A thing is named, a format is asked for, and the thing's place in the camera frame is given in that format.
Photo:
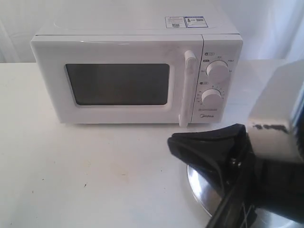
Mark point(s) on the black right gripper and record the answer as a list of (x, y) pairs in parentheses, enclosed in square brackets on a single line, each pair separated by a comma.
[(224, 157)]

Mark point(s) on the white microwave door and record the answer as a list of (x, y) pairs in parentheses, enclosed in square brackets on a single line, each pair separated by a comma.
[(120, 79)]

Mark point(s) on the white microwave oven body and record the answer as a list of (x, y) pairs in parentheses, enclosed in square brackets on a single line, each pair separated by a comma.
[(222, 41)]

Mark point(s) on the round stainless steel plate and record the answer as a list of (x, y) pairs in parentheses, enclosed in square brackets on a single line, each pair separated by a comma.
[(207, 197)]

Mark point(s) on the lower white control knob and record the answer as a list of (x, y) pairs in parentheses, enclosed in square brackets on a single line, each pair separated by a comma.
[(211, 98)]

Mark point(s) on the white control knob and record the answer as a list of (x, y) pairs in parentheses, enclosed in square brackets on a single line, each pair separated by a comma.
[(211, 98), (217, 68)]

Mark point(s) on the upper white control knob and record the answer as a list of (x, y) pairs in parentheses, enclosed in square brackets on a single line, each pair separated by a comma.
[(217, 68)]

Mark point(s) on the white curtain backdrop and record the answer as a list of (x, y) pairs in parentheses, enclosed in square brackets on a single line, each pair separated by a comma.
[(271, 29)]

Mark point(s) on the blue white label sticker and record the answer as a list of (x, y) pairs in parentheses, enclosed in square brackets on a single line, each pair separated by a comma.
[(186, 22)]

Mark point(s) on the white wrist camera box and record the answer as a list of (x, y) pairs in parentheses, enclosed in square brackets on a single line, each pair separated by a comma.
[(276, 122)]

